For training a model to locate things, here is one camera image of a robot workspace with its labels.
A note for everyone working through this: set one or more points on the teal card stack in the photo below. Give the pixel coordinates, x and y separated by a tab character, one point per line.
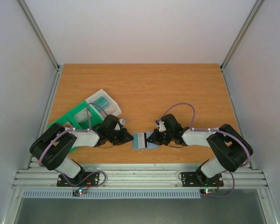
101	103

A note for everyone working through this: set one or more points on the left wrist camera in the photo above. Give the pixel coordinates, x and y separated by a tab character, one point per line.
120	124

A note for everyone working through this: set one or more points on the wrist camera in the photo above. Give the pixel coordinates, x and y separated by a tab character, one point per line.
160	125
120	124

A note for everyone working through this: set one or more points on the green plastic tray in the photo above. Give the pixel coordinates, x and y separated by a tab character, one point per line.
68	118

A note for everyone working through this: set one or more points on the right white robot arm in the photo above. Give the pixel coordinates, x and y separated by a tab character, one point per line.
231	150

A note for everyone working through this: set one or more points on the grey slotted cable duct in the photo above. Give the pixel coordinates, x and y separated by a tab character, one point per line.
113	194

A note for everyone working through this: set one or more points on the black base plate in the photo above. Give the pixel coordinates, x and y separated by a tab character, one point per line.
83	179
192	179

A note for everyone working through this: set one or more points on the grey card in tray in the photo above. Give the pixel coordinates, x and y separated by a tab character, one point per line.
82	116

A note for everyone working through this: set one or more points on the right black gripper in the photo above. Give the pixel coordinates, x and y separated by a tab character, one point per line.
159	136

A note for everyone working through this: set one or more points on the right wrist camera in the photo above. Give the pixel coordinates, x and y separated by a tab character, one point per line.
160	125

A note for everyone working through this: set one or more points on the card with magnetic stripe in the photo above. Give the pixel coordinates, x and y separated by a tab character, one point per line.
140	141

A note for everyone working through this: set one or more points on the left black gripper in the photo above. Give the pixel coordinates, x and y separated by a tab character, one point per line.
125	134

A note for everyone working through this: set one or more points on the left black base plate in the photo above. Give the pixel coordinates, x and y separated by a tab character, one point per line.
83	179

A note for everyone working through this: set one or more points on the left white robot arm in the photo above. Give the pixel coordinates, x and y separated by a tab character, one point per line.
51	149

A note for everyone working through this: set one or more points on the clear plastic bin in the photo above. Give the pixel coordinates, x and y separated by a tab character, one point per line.
113	108

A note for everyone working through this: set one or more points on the blue card holder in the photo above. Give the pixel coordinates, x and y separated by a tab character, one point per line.
151	145

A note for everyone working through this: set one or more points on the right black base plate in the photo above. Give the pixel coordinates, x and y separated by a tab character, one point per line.
192	179

